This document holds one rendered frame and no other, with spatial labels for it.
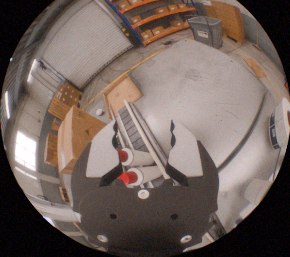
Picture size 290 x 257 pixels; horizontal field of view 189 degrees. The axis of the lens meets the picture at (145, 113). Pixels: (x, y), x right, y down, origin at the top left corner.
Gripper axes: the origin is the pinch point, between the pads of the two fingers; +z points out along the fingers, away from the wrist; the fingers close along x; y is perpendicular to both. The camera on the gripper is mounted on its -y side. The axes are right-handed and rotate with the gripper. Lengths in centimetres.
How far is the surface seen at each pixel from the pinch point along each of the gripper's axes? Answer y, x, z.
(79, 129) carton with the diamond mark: 16.4, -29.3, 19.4
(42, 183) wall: 305, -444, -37
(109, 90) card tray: 12, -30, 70
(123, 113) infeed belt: 18.6, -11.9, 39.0
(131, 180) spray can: 14.3, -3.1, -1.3
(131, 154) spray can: 14.1, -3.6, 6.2
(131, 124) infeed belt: 21.0, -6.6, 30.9
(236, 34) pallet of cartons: -150, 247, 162
